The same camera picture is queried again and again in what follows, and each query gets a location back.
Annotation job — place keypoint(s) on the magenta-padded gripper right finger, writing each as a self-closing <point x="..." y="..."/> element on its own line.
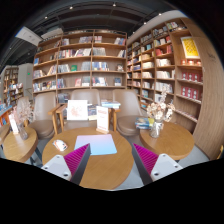
<point x="165" y="165"/>

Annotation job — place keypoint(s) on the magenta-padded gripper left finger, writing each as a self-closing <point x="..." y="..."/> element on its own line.
<point x="58" y="165"/>

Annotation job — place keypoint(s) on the white orange patterned computer mouse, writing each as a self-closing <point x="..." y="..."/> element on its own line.
<point x="60" y="145"/>

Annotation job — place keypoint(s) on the light blue purple mouse pad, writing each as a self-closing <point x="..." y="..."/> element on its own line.
<point x="96" y="143"/>

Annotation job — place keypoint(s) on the round wooden side table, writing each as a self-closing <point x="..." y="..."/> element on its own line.
<point x="20" y="148"/>
<point x="170" y="140"/>

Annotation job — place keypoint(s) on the glass vase with beige flowers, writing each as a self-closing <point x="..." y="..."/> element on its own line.
<point x="156" y="128"/>

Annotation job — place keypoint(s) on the colourful stack of books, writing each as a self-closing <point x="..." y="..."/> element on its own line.
<point x="143" y="123"/>

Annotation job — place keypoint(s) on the glass vase with pink flowers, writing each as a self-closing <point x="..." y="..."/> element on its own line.
<point x="22" y="131"/>

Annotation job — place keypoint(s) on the white framed floral picture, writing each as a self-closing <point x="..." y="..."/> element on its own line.
<point x="77" y="110"/>

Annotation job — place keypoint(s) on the small white table card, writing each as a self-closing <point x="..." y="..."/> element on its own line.
<point x="13" y="124"/>

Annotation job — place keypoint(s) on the dark cover book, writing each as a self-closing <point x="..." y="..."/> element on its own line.
<point x="92" y="111"/>

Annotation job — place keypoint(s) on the white sign on wooden base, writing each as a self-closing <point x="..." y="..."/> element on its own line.
<point x="102" y="119"/>

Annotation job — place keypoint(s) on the colourful book display table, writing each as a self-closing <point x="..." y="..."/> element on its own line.
<point x="4" y="115"/>

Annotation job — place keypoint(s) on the flat stack of books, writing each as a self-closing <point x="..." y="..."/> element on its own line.
<point x="110" y="104"/>

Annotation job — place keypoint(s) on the distant wooden book shelf unit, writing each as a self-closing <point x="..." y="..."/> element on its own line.
<point x="11" y="85"/>

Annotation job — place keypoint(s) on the curved wooden book shelf unit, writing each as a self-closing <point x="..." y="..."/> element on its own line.
<point x="160" y="66"/>

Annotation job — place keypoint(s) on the large wooden book shelf unit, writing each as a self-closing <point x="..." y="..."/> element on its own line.
<point x="80" y="63"/>

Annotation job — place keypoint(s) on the white ceiling air unit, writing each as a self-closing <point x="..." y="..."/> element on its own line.
<point x="51" y="32"/>
<point x="28" y="36"/>

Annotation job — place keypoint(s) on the ceiling spot lights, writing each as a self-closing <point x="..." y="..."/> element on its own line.
<point x="71" y="7"/>

